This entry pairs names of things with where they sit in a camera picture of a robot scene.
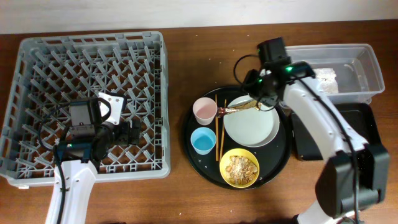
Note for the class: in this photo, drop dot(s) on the clear plastic bin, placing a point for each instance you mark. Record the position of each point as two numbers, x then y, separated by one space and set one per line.
358 74

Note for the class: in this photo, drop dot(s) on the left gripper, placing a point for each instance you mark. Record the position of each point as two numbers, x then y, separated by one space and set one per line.
124 129

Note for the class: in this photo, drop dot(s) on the right wooden chopstick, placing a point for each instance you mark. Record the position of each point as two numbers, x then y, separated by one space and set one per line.
222 134

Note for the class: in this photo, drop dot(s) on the white plate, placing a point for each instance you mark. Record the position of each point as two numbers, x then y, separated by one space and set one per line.
252 128

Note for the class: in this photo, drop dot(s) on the gold foil wrapper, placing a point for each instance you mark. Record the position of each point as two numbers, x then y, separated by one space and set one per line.
222 111

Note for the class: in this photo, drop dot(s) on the left wooden chopstick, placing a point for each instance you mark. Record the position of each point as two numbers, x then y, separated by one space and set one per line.
217 131

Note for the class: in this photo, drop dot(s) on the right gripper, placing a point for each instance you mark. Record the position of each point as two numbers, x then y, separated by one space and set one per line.
250 78

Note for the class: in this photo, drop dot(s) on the grey dishwasher rack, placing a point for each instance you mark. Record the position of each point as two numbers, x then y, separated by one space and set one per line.
51 71

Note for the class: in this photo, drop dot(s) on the blue cup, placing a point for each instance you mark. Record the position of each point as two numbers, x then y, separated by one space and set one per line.
203 140

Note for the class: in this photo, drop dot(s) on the wooden chopstick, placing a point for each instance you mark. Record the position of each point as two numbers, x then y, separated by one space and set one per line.
222 134
217 131

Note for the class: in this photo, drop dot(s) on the round black tray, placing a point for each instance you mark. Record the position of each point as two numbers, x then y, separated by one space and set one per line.
272 157

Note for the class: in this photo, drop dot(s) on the yellow bowl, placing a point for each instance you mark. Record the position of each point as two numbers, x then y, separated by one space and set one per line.
237 152

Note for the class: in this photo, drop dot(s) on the black rectangular tray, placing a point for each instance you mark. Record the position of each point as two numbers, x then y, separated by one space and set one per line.
358 115

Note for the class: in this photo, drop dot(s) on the pink cup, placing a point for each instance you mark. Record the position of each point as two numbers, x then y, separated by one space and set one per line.
204 110

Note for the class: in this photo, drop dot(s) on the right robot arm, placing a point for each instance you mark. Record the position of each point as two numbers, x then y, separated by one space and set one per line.
355 174

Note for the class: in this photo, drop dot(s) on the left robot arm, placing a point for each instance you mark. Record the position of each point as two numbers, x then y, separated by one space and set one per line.
95 126

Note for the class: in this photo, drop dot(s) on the white napkin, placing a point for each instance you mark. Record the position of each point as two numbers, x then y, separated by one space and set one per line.
327 80

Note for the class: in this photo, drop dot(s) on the peanut shells and food scraps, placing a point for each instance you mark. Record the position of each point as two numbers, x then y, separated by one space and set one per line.
241 171

